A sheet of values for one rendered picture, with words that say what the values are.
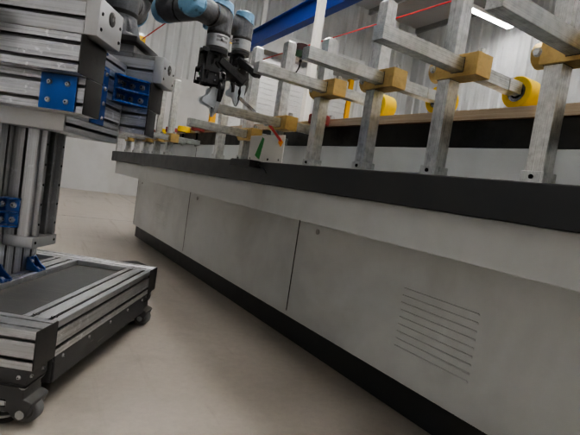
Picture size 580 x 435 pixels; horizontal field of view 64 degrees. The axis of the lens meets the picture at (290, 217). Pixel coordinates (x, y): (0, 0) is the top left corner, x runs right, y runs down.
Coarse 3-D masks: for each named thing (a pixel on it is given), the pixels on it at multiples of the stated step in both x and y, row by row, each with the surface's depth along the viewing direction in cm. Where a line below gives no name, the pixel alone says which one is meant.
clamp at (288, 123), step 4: (276, 116) 168; (280, 116) 165; (284, 116) 163; (288, 116) 162; (284, 120) 163; (288, 120) 162; (292, 120) 163; (296, 120) 164; (284, 124) 162; (288, 124) 163; (292, 124) 163; (296, 124) 164; (268, 128) 172; (276, 128) 167; (280, 128) 165; (284, 128) 162; (288, 128) 163; (292, 128) 164; (296, 128) 164
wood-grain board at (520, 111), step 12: (504, 108) 116; (516, 108) 113; (528, 108) 110; (576, 108) 101; (336, 120) 173; (348, 120) 167; (360, 120) 161; (384, 120) 151; (396, 120) 147; (408, 120) 142; (420, 120) 138; (456, 120) 128; (468, 120) 125; (480, 120) 122; (180, 132) 317; (192, 132) 298; (204, 132) 282
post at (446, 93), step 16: (464, 0) 104; (464, 16) 105; (448, 32) 107; (464, 32) 106; (448, 48) 106; (464, 48) 106; (448, 80) 105; (448, 96) 106; (432, 112) 108; (448, 112) 106; (432, 128) 108; (448, 128) 107; (432, 144) 108; (448, 144) 108; (432, 160) 107
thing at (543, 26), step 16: (496, 0) 68; (512, 0) 68; (528, 0) 70; (496, 16) 71; (512, 16) 71; (528, 16) 71; (544, 16) 73; (528, 32) 75; (544, 32) 74; (560, 32) 76; (576, 32) 78; (560, 48) 80; (576, 48) 79
